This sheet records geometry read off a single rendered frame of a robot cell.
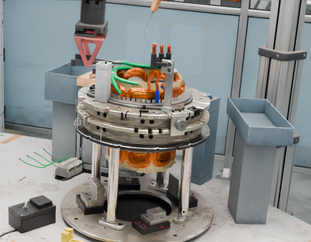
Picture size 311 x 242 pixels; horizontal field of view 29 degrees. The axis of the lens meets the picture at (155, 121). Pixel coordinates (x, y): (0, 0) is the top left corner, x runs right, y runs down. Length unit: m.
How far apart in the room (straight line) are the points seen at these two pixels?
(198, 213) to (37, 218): 0.40
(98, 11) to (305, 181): 2.80
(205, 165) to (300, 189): 2.16
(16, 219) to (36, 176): 0.33
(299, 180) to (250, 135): 2.63
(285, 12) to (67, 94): 0.66
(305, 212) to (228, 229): 2.07
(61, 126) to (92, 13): 0.52
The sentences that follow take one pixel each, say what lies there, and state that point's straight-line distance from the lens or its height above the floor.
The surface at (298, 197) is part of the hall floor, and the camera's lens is 3.76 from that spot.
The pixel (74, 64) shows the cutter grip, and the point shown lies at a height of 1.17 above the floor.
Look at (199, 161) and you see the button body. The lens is 1.74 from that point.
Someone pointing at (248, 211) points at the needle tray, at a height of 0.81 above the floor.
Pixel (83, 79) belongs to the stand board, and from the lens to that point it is 1.72.
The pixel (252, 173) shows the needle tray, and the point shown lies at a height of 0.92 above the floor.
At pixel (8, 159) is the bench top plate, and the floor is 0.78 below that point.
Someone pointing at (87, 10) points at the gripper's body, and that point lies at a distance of 1.41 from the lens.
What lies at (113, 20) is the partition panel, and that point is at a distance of 3.84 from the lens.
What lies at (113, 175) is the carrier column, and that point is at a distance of 1.39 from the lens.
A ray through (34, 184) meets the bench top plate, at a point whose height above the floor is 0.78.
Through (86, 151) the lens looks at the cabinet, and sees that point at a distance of 1.79.
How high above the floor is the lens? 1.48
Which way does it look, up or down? 18 degrees down
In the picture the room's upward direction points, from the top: 4 degrees clockwise
